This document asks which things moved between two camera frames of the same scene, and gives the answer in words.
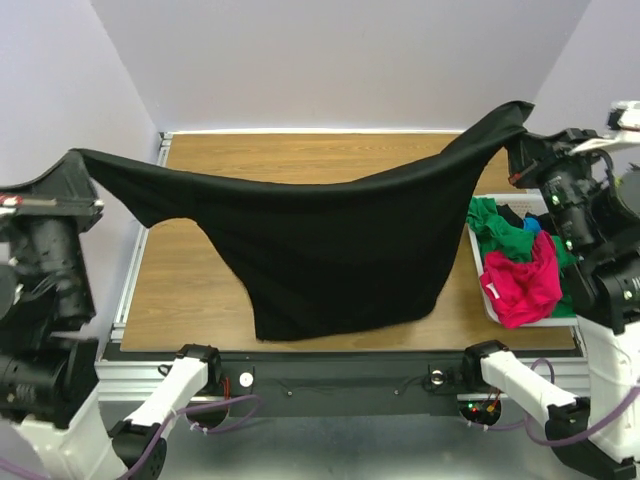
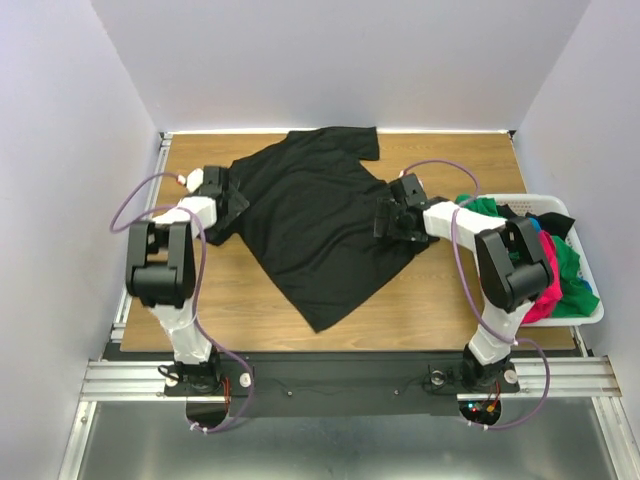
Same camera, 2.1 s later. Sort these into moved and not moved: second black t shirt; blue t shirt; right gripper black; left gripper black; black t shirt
Moved: left gripper black; right gripper black; black t shirt
Not moved: blue t shirt; second black t shirt
